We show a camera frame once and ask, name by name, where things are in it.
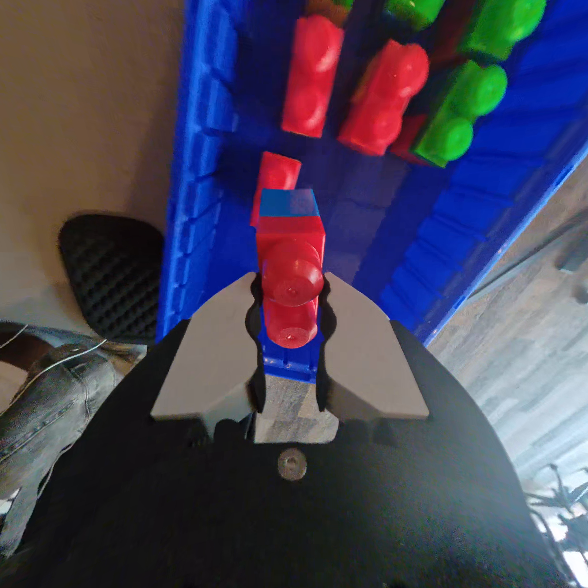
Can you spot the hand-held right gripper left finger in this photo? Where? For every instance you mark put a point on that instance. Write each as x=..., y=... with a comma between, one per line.
x=207, y=367

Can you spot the green building block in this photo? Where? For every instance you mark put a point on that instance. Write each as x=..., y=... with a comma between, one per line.
x=501, y=28
x=413, y=11
x=459, y=110

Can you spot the red two-stud building block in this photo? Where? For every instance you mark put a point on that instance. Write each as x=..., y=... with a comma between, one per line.
x=381, y=101
x=312, y=73
x=292, y=266
x=276, y=175

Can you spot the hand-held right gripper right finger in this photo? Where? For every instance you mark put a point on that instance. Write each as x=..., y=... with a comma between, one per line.
x=377, y=367

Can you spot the black textured wrist rest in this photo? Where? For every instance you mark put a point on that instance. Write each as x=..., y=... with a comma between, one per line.
x=110, y=276

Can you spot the blue building block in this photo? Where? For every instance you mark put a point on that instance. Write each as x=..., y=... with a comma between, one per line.
x=289, y=204

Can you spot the person's leg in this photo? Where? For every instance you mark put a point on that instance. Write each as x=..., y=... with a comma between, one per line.
x=46, y=413

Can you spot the blue plastic bin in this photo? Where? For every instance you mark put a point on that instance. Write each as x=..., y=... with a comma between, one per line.
x=211, y=110

